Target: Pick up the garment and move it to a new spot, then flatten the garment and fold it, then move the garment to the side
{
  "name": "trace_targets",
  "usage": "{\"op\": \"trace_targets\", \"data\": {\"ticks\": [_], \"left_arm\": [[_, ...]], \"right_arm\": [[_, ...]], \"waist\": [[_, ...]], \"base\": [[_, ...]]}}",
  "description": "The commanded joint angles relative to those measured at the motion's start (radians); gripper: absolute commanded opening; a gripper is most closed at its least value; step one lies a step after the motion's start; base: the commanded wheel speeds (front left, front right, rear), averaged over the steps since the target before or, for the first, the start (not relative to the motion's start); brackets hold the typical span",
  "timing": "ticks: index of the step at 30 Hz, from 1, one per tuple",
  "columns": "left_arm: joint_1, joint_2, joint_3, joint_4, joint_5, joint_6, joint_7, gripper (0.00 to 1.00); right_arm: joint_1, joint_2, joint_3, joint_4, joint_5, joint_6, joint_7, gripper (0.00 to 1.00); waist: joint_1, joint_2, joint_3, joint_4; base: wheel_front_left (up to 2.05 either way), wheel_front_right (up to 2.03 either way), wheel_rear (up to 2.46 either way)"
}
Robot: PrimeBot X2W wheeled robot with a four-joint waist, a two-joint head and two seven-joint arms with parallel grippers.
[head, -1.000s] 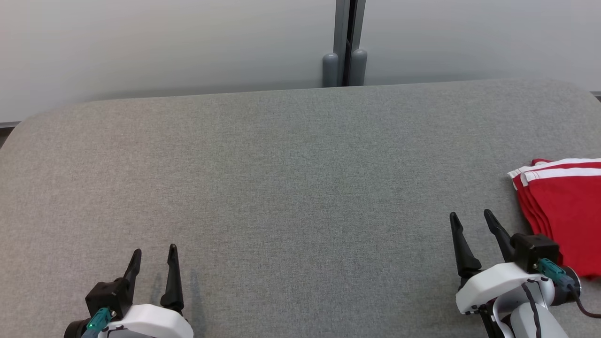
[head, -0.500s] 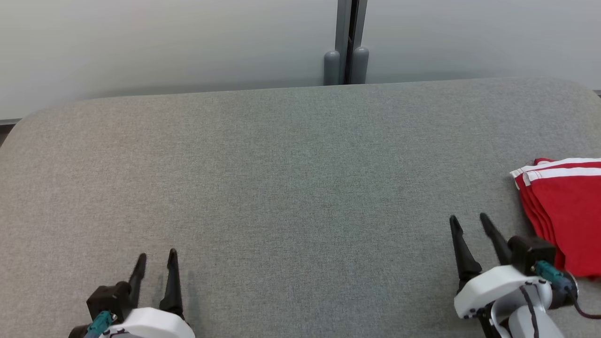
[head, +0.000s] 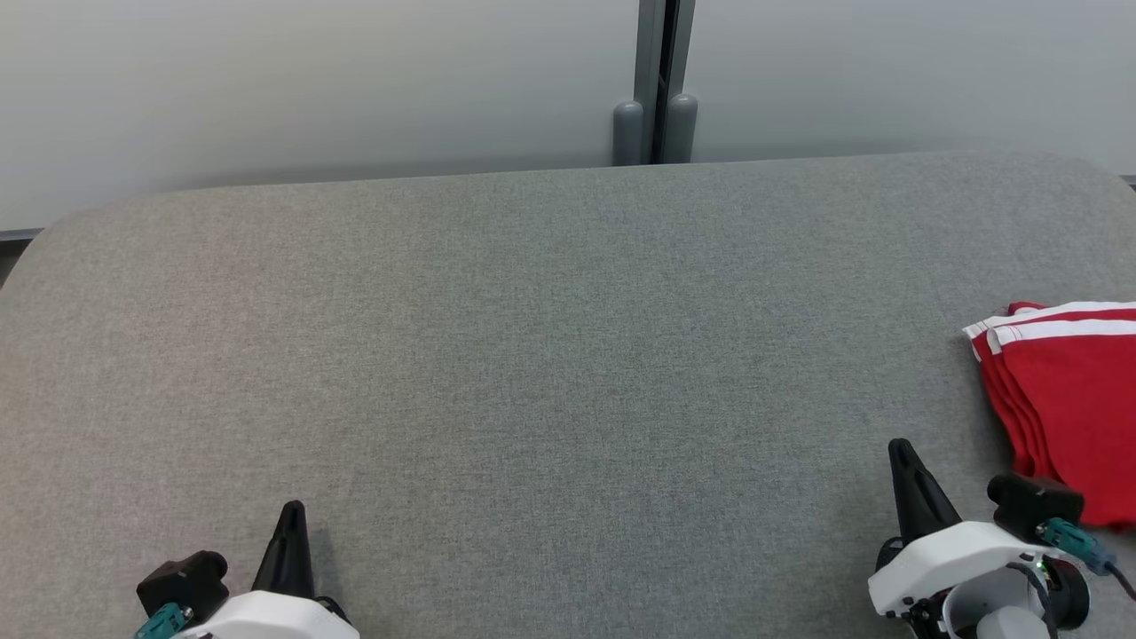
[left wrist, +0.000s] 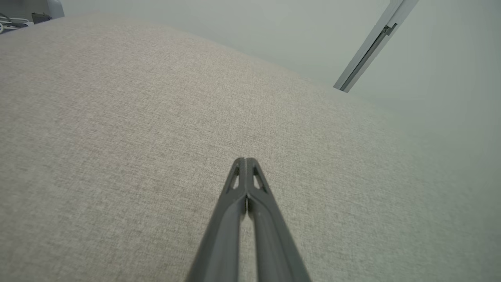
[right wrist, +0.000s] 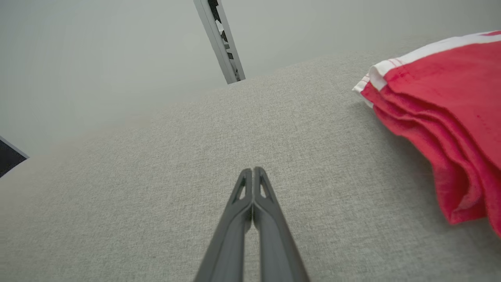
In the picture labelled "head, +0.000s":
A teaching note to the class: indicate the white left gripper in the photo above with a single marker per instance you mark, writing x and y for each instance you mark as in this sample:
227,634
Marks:
266,617

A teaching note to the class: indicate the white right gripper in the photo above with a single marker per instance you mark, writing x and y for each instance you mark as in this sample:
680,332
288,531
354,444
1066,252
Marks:
950,568

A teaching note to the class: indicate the red shorts with white bands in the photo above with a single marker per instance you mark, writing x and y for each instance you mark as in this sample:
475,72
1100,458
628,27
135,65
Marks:
1074,417

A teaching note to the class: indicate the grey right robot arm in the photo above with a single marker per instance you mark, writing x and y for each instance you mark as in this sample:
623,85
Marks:
1012,624

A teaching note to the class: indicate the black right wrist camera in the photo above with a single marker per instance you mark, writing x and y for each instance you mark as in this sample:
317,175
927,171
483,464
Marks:
1029,501

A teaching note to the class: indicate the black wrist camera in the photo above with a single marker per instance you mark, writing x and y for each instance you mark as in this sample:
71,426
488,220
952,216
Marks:
1029,501
182,581

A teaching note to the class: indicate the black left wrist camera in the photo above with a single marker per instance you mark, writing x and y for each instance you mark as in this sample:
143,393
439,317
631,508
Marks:
182,581

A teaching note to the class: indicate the grey metal partition post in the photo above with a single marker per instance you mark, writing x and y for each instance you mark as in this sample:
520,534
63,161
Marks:
646,53

